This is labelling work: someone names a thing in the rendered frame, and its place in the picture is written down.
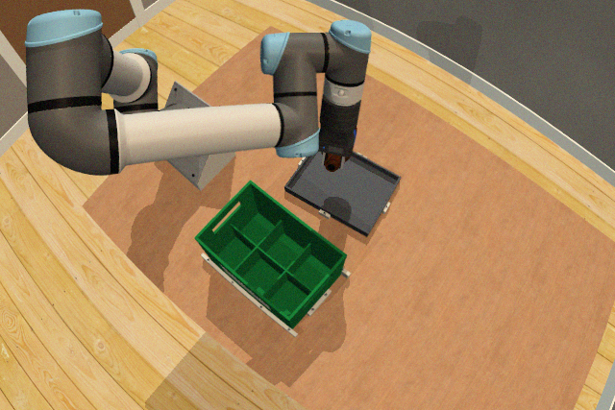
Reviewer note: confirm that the green crate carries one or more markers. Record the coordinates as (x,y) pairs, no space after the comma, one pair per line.
(259,256)

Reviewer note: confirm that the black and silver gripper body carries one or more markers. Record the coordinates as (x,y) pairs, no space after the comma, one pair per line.
(339,115)

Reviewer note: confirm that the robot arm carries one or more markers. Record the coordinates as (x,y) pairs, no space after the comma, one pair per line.
(67,54)

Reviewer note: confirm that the blue and brown bottle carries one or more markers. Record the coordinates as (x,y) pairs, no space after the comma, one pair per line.
(332,162)

